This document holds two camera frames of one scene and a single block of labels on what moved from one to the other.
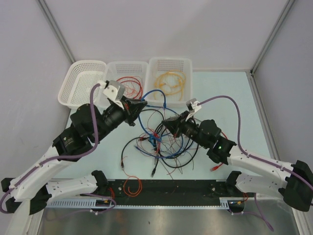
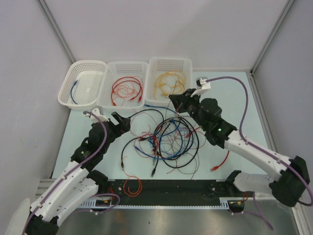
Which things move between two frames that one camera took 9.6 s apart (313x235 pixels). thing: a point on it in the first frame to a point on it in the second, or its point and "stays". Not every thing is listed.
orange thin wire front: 132,185 stays
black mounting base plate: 166,192 stays
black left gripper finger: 131,116 to 124,126
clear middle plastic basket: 134,76 stays
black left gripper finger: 135,106 to 121,120
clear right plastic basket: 173,76 stays
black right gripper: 176,126 to 181,100
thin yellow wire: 170,82 stays
